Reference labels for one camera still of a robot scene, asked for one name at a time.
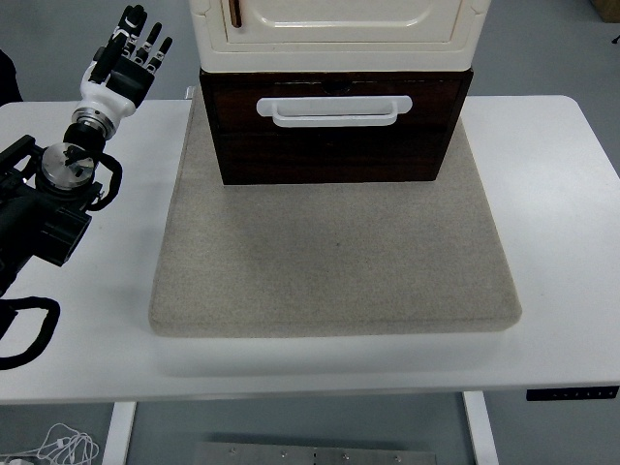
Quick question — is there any black table control panel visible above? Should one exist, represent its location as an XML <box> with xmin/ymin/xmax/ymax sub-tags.
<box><xmin>526</xmin><ymin>386</ymin><xmax>620</xmax><ymax>402</ymax></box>

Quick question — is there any white drawer handle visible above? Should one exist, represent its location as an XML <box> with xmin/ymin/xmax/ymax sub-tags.
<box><xmin>256</xmin><ymin>95</ymin><xmax>414</xmax><ymax>129</ymax></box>

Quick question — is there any beige felt mat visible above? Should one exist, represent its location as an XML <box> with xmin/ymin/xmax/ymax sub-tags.
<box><xmin>147</xmin><ymin>94</ymin><xmax>524</xmax><ymax>338</ymax></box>

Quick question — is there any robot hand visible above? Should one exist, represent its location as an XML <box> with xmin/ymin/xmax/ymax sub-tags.
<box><xmin>79</xmin><ymin>4</ymin><xmax>174</xmax><ymax>119</ymax></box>

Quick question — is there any white cable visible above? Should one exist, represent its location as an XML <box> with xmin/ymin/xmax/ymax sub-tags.
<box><xmin>0</xmin><ymin>422</ymin><xmax>101</xmax><ymax>465</ymax></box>

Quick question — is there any dark wooden drawer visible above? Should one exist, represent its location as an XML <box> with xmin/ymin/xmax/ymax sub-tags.
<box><xmin>205</xmin><ymin>79</ymin><xmax>464</xmax><ymax>185</ymax></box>

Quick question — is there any white table leg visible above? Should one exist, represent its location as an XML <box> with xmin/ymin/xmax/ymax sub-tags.
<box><xmin>102</xmin><ymin>400</ymin><xmax>139</xmax><ymax>465</ymax></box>
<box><xmin>462</xmin><ymin>390</ymin><xmax>500</xmax><ymax>465</ymax></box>

